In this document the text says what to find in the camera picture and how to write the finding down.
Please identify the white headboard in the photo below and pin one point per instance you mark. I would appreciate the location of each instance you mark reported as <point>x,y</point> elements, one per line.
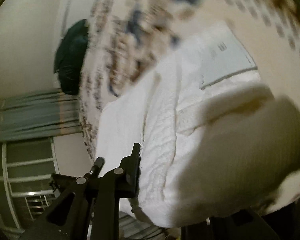
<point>70,12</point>

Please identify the window with white frame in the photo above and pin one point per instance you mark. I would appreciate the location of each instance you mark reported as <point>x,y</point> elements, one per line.
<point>25,171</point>

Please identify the white pants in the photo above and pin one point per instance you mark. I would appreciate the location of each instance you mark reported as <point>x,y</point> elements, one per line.
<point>213,137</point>

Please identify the floral bedspread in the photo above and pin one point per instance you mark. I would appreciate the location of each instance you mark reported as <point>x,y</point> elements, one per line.
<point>127,38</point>

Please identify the dark green blanket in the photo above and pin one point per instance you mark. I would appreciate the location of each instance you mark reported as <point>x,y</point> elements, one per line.
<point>69,57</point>

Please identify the green curtain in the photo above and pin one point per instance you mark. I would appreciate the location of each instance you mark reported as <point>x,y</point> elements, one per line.
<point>36,115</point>

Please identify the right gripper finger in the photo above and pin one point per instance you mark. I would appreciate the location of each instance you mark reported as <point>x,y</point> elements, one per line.
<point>88,206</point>

